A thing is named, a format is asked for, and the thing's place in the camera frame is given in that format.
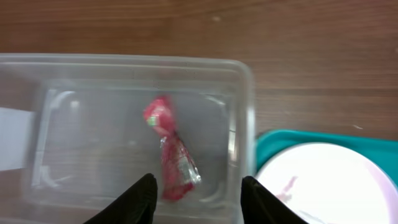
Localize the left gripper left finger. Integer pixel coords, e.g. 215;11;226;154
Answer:
84;173;158;224

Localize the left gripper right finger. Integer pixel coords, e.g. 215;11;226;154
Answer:
241;176;307;224

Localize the red snack wrapper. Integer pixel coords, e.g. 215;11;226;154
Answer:
144;95;201;202

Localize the teal serving tray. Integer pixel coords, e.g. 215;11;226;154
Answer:
256;129;397;184

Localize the large white plate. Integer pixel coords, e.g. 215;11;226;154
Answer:
256;142;397;224

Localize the clear plastic bin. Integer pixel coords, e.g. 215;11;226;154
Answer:
1;54;256;223

